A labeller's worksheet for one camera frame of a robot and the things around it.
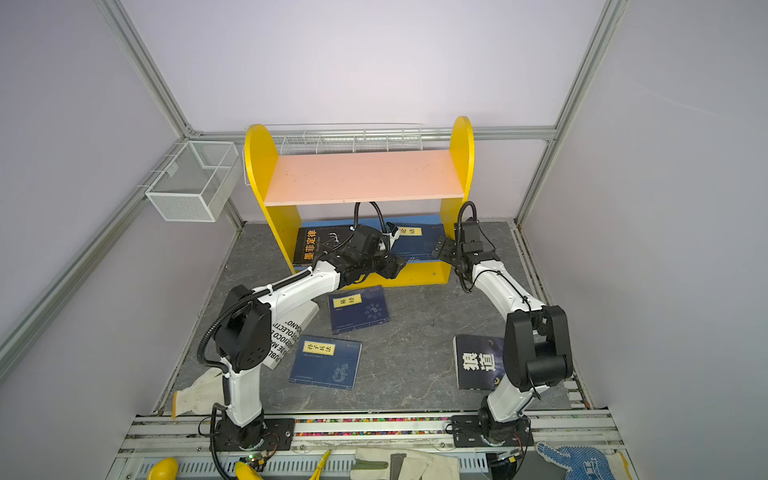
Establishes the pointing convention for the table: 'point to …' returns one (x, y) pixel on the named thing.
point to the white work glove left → (202, 396)
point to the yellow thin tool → (317, 474)
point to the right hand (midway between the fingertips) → (449, 251)
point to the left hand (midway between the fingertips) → (399, 260)
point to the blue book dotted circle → (357, 308)
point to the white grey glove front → (385, 463)
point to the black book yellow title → (313, 242)
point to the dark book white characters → (480, 361)
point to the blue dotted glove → (579, 462)
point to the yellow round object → (164, 469)
